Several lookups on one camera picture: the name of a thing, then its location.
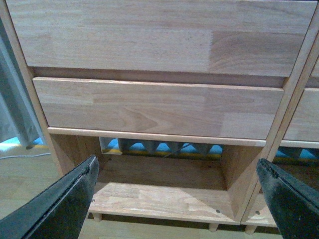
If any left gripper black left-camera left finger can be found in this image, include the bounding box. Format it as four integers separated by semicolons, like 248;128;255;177
0;155;99;239

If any white floor cable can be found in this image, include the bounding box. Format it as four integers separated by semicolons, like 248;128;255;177
0;152;52;160

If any wooden shelf unit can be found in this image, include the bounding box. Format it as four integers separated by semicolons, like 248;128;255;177
0;0;319;234
240;30;319;224

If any upper left wooden drawer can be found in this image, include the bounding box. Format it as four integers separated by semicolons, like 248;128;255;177
6;0;317;77

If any grey curtain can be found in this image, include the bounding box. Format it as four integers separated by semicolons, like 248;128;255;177
0;22;46;147

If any left wooden shelf unit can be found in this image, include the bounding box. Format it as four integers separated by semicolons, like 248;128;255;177
0;0;319;234

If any right wooden shelf unit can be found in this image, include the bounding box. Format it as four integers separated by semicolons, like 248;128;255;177
240;30;319;224

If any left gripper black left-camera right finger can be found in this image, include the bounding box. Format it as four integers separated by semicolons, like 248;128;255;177
256;158;319;239

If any lower left wooden drawer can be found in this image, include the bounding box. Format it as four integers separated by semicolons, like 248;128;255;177
33;77;284;140

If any wooden drawer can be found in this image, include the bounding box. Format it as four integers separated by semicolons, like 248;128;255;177
33;77;284;140
6;0;317;77

